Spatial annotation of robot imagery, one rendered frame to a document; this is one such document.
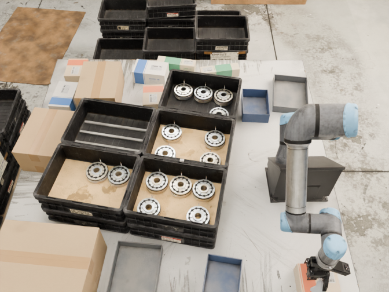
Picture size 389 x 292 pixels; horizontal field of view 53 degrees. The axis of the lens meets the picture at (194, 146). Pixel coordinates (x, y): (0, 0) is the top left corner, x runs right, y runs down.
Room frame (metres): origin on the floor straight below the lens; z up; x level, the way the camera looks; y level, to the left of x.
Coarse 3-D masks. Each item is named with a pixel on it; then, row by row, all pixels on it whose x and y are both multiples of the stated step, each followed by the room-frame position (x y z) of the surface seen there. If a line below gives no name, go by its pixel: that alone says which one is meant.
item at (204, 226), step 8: (160, 160) 1.03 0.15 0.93; (168, 160) 1.03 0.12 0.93; (176, 160) 1.03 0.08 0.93; (208, 168) 0.99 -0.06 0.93; (216, 168) 0.99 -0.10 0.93; (224, 168) 0.99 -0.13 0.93; (136, 176) 0.95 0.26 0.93; (224, 176) 0.95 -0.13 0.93; (224, 184) 0.91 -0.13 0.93; (128, 200) 0.83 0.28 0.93; (136, 216) 0.76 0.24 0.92; (144, 216) 0.75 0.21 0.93; (152, 216) 0.75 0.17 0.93; (160, 216) 0.75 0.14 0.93; (216, 216) 0.75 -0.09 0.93; (184, 224) 0.72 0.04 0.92; (192, 224) 0.72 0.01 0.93; (200, 224) 0.72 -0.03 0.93; (208, 224) 0.72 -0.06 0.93; (216, 224) 0.72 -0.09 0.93
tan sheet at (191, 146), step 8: (160, 128) 1.31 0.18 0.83; (184, 128) 1.31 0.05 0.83; (160, 136) 1.25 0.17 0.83; (184, 136) 1.25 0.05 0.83; (192, 136) 1.26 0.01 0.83; (200, 136) 1.26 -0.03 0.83; (160, 144) 1.20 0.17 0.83; (176, 144) 1.20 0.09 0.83; (184, 144) 1.20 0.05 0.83; (192, 144) 1.20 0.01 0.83; (200, 144) 1.20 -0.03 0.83; (152, 152) 1.15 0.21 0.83; (176, 152) 1.15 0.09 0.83; (184, 152) 1.15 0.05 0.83; (192, 152) 1.15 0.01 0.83; (200, 152) 1.15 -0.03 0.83; (216, 152) 1.15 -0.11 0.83; (224, 152) 1.15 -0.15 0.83; (224, 160) 1.10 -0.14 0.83
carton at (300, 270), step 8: (296, 264) 0.61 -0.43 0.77; (304, 264) 0.61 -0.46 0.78; (296, 272) 0.58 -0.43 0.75; (304, 272) 0.58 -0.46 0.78; (296, 280) 0.56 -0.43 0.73; (304, 280) 0.54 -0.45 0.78; (312, 280) 0.54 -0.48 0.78; (336, 280) 0.54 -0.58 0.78; (296, 288) 0.53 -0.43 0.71; (304, 288) 0.51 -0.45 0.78; (328, 288) 0.51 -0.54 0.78; (336, 288) 0.51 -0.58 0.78
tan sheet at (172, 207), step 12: (144, 180) 0.99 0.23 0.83; (168, 180) 0.99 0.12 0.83; (192, 180) 0.99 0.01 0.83; (144, 192) 0.92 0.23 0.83; (168, 192) 0.92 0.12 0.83; (216, 192) 0.92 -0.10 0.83; (168, 204) 0.86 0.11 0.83; (180, 204) 0.86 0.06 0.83; (192, 204) 0.86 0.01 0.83; (204, 204) 0.86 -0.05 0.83; (216, 204) 0.86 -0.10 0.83; (168, 216) 0.80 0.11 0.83; (180, 216) 0.80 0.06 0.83
